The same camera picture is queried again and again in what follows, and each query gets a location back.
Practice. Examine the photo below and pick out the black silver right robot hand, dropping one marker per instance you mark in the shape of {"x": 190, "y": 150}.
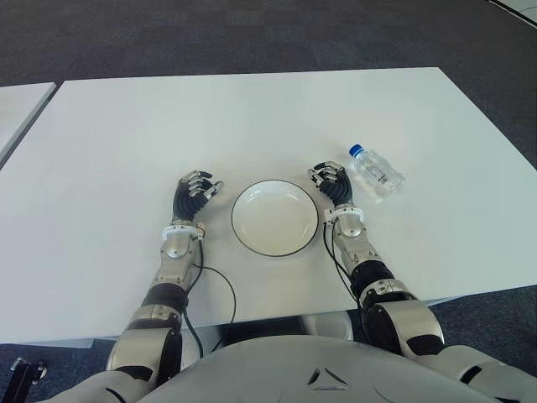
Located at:
{"x": 337, "y": 186}

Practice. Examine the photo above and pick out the clear water bottle blue cap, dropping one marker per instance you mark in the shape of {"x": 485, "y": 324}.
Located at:
{"x": 375, "y": 170}

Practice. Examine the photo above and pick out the white plate with black rim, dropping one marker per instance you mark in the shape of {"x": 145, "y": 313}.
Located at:
{"x": 274, "y": 218}

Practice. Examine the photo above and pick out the black metal clamp silver knobs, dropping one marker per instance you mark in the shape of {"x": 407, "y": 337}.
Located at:
{"x": 27, "y": 378}

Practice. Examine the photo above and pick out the white neighbouring table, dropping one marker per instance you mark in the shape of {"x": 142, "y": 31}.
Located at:
{"x": 21, "y": 109}

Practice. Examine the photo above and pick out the white round base under table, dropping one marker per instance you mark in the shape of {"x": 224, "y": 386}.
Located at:
{"x": 331, "y": 325}

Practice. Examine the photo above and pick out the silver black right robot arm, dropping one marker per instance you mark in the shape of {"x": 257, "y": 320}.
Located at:
{"x": 356, "y": 228}

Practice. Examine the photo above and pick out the grey robot torso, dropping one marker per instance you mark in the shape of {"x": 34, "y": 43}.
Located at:
{"x": 293, "y": 369}

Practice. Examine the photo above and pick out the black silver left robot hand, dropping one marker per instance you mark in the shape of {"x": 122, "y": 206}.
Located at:
{"x": 189, "y": 203}

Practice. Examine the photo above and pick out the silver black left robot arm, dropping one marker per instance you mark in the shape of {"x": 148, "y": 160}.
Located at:
{"x": 174, "y": 247}

